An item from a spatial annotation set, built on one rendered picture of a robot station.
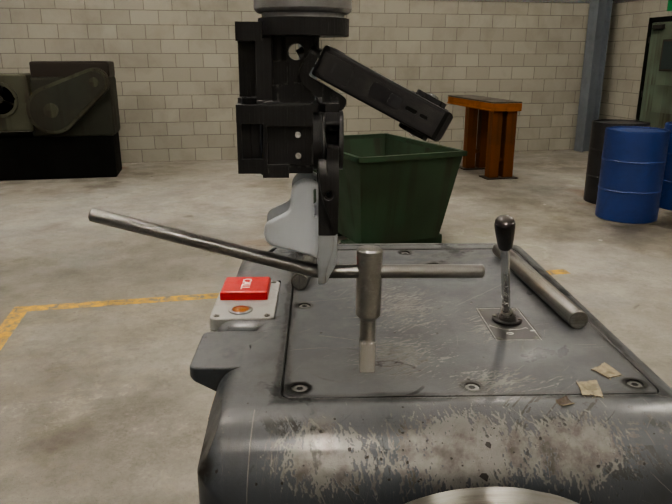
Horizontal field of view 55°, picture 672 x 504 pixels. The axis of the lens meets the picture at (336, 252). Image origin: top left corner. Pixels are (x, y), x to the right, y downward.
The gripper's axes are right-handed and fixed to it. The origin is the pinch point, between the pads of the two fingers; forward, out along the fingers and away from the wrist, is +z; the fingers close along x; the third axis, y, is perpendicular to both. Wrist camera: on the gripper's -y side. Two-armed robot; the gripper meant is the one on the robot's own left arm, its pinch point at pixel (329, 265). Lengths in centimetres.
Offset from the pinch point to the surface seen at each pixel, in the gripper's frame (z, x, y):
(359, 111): 65, -992, -87
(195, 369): 12.5, -5.5, 13.1
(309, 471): 15.4, 7.2, 1.9
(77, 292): 138, -369, 159
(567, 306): 10.1, -14.8, -28.0
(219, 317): 12.2, -18.1, 12.3
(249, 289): 11.1, -24.5, 9.2
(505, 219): -2.0, -7.9, -17.6
